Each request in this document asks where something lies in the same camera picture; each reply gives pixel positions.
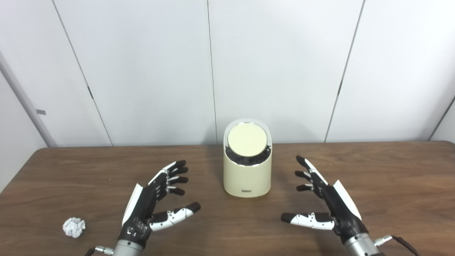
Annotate gray wall corner post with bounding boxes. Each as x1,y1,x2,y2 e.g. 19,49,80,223
0,50,57,148

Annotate cream-colored desktop bin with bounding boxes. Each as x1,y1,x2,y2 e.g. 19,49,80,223
223,118,273,198

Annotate white paper ball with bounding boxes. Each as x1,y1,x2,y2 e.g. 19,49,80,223
63,217,86,238

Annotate black bin liner bag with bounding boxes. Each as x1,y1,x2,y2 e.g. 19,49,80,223
225,144,271,167

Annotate round cream bin lid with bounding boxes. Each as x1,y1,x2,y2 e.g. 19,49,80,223
227,123,268,157

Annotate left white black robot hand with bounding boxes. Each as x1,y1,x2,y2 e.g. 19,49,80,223
118,160,201,248

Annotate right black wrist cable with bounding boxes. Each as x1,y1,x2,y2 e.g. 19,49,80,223
373,235,420,256

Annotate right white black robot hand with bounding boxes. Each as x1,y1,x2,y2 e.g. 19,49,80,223
281,155,369,246

